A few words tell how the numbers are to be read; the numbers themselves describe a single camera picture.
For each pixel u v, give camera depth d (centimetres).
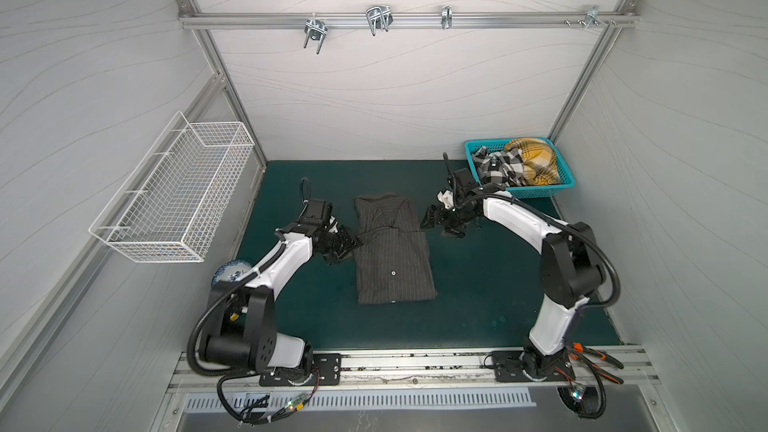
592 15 76
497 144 115
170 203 69
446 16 78
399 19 79
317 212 70
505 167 107
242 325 43
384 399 70
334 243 75
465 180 75
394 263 90
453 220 79
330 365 74
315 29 79
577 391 72
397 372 74
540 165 107
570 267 48
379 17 77
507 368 73
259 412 68
